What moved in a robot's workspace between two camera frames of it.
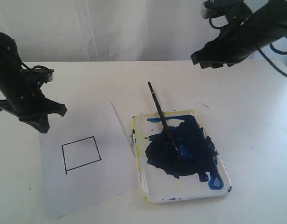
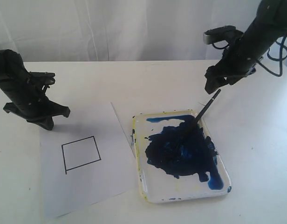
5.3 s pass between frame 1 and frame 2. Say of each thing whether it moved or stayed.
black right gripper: moved
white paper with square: stayed
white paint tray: stayed
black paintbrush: moved
